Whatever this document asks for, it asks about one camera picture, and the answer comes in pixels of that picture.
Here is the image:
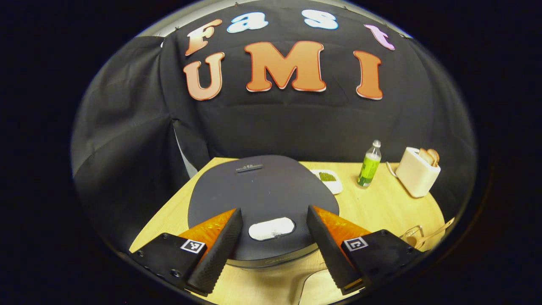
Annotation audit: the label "white divided seasoning dish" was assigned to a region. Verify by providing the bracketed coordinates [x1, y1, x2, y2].
[310, 169, 344, 196]

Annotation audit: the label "wooden spoon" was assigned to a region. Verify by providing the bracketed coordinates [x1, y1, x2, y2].
[414, 217, 455, 250]

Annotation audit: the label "green drink bottle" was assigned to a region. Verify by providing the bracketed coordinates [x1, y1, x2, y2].
[357, 140, 382, 189]

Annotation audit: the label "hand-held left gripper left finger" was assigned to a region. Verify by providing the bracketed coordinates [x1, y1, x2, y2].
[129, 208, 243, 296]

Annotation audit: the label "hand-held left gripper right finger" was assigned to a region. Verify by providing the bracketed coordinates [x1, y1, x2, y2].
[307, 205, 424, 295]

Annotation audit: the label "white toaster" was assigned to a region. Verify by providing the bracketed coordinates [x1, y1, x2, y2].
[395, 147, 442, 199]

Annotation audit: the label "dark grey rice cooker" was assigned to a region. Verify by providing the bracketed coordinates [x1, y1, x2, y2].
[188, 155, 340, 269]

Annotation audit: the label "black backdrop cloth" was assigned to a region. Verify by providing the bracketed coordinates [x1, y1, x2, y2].
[71, 0, 477, 255]

